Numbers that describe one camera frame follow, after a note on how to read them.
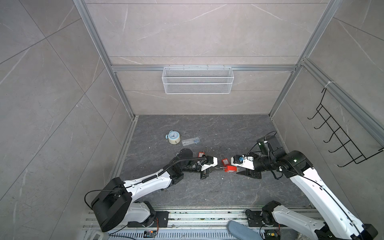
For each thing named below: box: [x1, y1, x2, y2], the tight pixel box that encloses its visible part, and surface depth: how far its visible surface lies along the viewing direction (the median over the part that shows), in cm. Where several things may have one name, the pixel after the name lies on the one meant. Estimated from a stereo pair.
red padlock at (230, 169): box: [223, 165, 238, 173], surface depth 69 cm
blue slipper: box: [227, 220, 264, 240], surface depth 70 cm
